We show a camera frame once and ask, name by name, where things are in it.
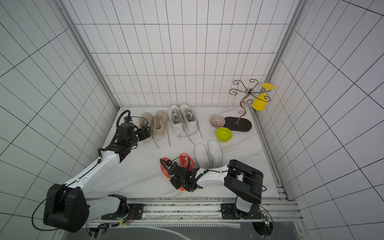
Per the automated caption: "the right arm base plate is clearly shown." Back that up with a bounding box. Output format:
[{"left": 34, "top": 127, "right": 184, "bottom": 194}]
[{"left": 221, "top": 204, "right": 264, "bottom": 220}]

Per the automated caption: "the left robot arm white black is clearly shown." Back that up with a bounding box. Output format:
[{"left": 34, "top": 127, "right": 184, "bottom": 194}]
[{"left": 43, "top": 110, "right": 151, "bottom": 233}]

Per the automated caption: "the white shoe insole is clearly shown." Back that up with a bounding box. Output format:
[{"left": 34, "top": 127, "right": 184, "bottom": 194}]
[
  {"left": 194, "top": 144, "right": 212, "bottom": 169},
  {"left": 208, "top": 140, "right": 223, "bottom": 168}
]

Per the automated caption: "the lime green plastic bowl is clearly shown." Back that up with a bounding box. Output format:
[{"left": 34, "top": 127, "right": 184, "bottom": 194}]
[{"left": 216, "top": 127, "right": 233, "bottom": 143}]

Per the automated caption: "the white sneaker with laces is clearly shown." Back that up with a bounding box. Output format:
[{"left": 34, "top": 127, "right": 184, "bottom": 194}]
[{"left": 180, "top": 104, "right": 203, "bottom": 143}]

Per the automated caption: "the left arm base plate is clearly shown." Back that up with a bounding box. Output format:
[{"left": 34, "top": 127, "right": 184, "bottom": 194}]
[{"left": 101, "top": 204, "right": 144, "bottom": 221}]

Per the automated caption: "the yellow plastic goblet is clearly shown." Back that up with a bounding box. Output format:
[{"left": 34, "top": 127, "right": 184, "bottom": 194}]
[{"left": 252, "top": 83, "right": 275, "bottom": 111}]

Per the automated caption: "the curly metal cup stand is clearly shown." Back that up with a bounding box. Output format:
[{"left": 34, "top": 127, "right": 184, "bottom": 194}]
[{"left": 229, "top": 79, "right": 264, "bottom": 118}]

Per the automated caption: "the black oval stand base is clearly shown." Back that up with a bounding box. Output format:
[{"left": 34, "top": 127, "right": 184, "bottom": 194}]
[{"left": 224, "top": 117, "right": 252, "bottom": 132}]

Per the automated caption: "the aluminium rail frame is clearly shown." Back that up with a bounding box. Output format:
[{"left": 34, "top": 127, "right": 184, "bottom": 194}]
[{"left": 83, "top": 198, "right": 304, "bottom": 229}]

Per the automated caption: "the red orange shoe insole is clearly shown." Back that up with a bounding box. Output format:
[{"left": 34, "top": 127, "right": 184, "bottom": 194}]
[{"left": 180, "top": 153, "right": 195, "bottom": 171}]

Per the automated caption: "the pink marbled bowl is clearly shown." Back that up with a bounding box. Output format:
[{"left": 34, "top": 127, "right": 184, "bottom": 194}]
[{"left": 210, "top": 115, "right": 226, "bottom": 129}]

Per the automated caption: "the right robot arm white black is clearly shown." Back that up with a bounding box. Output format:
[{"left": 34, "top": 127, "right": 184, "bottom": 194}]
[{"left": 160, "top": 156, "right": 267, "bottom": 213}]

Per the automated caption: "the beige shoe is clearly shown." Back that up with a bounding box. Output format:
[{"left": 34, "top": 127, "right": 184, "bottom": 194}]
[
  {"left": 153, "top": 110, "right": 171, "bottom": 147},
  {"left": 139, "top": 113, "right": 162, "bottom": 143}
]

